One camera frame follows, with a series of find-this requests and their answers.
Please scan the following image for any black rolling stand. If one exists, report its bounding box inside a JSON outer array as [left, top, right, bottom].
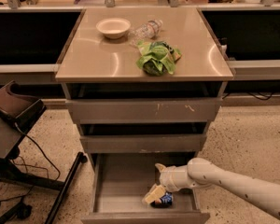
[[0, 81, 87, 224]]

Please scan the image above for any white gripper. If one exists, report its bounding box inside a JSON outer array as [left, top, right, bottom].
[[142, 163, 189, 204]]

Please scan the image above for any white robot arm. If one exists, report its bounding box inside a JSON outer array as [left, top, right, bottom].
[[143, 158, 280, 220]]

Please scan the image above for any bottom grey open drawer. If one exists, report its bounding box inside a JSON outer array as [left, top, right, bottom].
[[81, 153, 210, 224]]

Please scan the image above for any white paper bowl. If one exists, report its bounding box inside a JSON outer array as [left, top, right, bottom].
[[96, 18, 131, 39]]

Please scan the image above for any black cable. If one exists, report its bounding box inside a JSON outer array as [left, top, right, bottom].
[[0, 121, 62, 203]]

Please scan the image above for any middle grey drawer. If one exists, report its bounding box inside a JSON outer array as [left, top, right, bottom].
[[80, 134, 206, 153]]

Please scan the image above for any clear plastic water bottle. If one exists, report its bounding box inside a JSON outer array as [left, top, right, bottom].
[[129, 20, 163, 46]]

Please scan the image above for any grey drawer cabinet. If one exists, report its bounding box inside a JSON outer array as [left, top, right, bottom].
[[56, 7, 232, 224]]

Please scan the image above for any green chip bag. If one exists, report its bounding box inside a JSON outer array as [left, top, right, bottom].
[[136, 41, 182, 77]]

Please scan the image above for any top grey drawer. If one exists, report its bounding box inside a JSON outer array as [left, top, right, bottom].
[[66, 98, 221, 124]]

